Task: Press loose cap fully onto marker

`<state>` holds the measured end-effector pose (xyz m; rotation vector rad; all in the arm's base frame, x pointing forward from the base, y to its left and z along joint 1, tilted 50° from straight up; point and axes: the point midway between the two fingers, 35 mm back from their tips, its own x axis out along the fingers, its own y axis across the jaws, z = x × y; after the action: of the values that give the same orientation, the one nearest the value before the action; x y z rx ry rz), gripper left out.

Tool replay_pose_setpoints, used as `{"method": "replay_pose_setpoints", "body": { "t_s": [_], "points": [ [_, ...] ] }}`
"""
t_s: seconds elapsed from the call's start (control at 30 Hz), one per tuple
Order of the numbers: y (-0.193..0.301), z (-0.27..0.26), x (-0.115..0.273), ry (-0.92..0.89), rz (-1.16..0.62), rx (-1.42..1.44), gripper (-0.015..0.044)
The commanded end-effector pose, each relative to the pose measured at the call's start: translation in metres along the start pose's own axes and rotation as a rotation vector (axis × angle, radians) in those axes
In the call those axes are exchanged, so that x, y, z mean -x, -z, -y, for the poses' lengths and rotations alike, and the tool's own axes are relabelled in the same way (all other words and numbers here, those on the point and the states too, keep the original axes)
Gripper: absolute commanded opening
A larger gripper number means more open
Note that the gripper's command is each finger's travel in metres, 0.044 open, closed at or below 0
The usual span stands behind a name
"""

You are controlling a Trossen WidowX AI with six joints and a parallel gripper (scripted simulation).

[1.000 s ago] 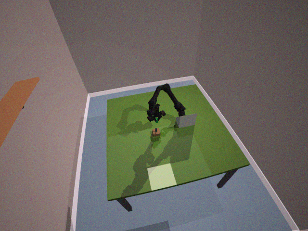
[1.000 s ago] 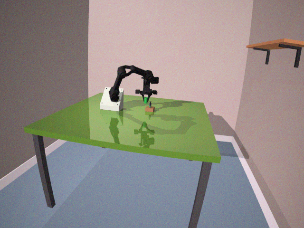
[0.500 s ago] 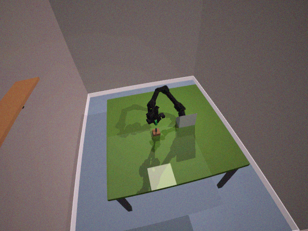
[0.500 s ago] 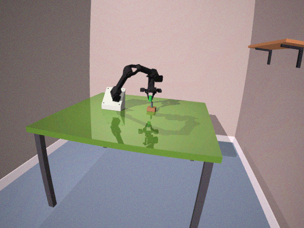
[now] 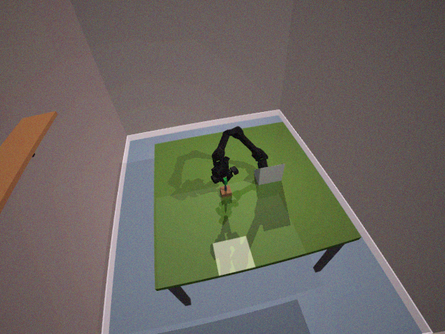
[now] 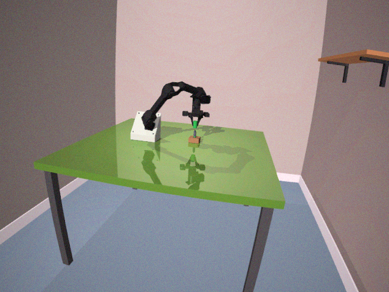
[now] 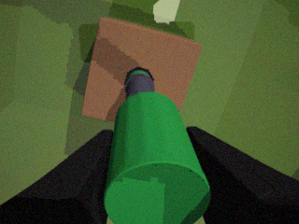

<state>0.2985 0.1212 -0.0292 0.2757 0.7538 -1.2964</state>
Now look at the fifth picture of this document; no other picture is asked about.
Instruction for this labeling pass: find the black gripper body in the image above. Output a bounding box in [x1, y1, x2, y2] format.
[211, 166, 238, 184]

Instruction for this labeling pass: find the brown square block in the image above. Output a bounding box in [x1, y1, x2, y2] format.
[220, 185, 232, 198]

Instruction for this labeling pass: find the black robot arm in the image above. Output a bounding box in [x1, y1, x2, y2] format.
[211, 126, 268, 178]

